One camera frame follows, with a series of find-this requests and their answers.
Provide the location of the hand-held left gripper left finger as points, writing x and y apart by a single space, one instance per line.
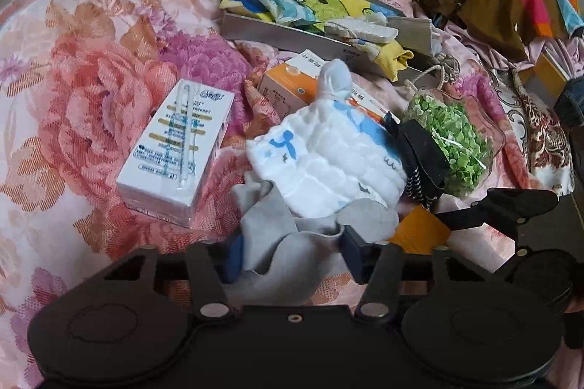
230 263

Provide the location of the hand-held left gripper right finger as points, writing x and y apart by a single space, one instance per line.
358 254

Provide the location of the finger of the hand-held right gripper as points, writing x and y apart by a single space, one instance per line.
502 206

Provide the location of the grey soft cloth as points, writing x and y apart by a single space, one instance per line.
296 238

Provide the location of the white blue quilted cloth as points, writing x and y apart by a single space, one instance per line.
328 160

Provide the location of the yellow sock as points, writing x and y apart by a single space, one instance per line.
392 58

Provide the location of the grey cardboard box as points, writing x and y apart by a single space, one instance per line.
273 35

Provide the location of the light blue printed cloth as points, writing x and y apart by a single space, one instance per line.
292 7

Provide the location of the orange paper card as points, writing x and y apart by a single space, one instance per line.
417 231

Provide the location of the clear bag with green pieces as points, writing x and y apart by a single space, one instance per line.
461 142

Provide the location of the white brown ornate cloth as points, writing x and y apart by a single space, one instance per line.
543 133

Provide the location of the black striped pouch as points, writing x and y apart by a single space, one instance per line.
424 151

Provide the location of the blue jeans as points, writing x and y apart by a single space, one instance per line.
572 101

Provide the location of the white wrapped cotton swab box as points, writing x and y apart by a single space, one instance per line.
178 142

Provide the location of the pale pink cloth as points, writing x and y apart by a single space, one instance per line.
474 51

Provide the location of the orange and white carton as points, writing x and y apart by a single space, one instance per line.
287 85

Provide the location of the brown multicoloured patchwork blanket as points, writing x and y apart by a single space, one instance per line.
502 1

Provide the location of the pink floral bedspread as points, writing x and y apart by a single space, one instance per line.
91 51

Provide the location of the wooden bed post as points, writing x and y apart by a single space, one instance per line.
552 78

